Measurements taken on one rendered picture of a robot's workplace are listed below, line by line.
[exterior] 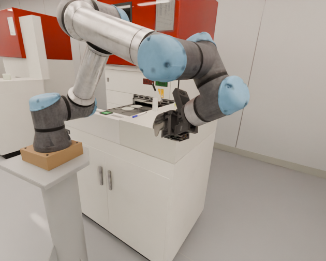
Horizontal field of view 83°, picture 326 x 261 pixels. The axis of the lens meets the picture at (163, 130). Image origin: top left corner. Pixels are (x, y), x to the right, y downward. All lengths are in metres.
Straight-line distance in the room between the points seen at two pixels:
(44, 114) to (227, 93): 0.71
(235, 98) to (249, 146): 2.61
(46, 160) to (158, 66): 0.68
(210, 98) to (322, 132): 2.55
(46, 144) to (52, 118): 0.11
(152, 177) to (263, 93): 2.14
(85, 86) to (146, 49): 0.54
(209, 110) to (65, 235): 0.98
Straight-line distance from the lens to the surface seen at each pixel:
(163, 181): 0.96
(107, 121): 1.09
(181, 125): 0.53
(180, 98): 0.58
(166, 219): 1.10
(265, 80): 2.80
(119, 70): 1.85
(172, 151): 0.86
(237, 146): 3.03
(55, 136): 0.91
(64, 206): 1.07
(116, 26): 0.44
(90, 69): 0.79
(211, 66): 0.43
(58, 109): 0.90
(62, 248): 1.26
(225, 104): 0.41
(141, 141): 0.95
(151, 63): 0.33
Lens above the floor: 1.26
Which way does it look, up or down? 20 degrees down
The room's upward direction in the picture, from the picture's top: 3 degrees clockwise
